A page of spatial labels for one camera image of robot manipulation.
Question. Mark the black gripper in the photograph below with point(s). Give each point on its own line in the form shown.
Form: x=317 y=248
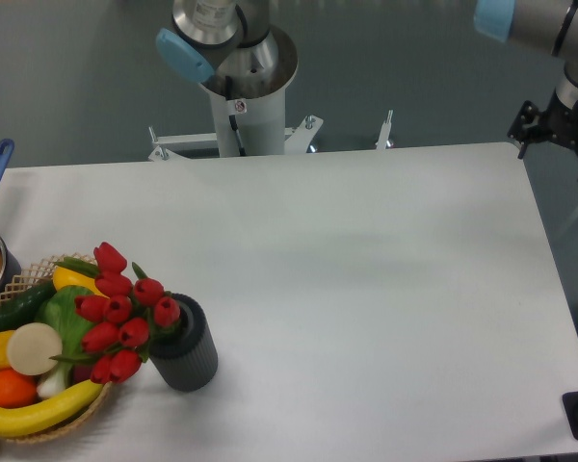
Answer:
x=557 y=124

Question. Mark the green bok choy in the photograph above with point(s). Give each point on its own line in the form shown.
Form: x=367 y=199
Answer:
x=59 y=313

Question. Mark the silver robot arm blue cap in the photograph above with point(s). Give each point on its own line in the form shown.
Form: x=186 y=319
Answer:
x=231 y=48

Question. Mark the yellow bell pepper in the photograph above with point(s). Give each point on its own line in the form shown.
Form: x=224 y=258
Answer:
x=63 y=278

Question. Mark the yellow banana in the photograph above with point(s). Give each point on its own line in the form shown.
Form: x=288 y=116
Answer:
x=64 y=408

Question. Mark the green cucumber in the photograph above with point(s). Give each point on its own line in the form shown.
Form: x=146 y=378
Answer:
x=23 y=307

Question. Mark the white round radish slice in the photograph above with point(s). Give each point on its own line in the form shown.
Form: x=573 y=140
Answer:
x=32 y=347

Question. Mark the red tulip bouquet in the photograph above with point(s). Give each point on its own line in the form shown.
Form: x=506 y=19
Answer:
x=127 y=316

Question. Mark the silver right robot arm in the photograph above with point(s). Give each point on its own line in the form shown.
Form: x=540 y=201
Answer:
x=551 y=27

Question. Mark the orange fruit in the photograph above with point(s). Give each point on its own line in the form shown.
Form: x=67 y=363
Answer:
x=16 y=389

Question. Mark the dark grey ribbed vase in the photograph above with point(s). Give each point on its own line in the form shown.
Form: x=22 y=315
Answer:
x=188 y=360

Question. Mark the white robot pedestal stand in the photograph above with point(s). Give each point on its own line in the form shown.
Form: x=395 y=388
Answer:
x=243 y=127

